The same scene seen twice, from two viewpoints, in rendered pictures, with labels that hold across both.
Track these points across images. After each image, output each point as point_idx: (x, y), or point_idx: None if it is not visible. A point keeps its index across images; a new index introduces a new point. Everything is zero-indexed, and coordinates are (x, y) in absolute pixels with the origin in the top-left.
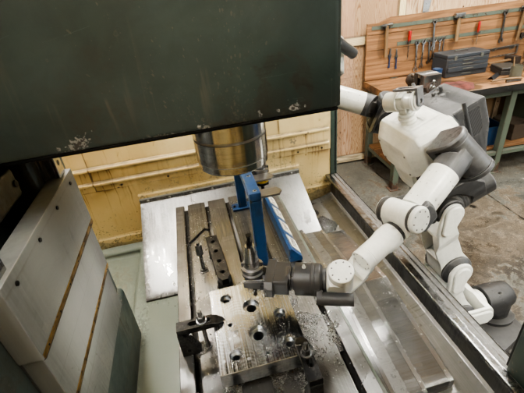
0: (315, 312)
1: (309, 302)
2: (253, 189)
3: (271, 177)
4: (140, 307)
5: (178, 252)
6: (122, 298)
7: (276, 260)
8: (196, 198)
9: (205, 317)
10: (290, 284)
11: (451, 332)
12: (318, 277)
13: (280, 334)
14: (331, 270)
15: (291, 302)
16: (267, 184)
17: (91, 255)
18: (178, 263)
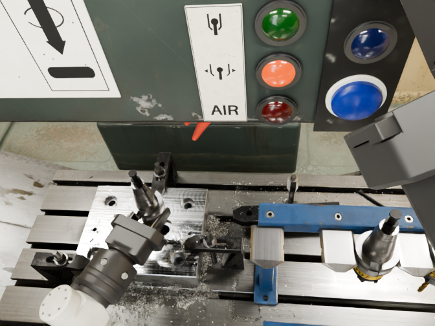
0: (152, 324)
1: (171, 324)
2: (273, 213)
3: (327, 265)
4: (331, 171)
5: (341, 177)
6: (284, 129)
7: (149, 239)
8: None
9: (160, 176)
10: (108, 248)
11: None
12: (79, 276)
13: (107, 247)
14: (63, 289)
15: (181, 297)
16: (356, 274)
17: None
18: (314, 175)
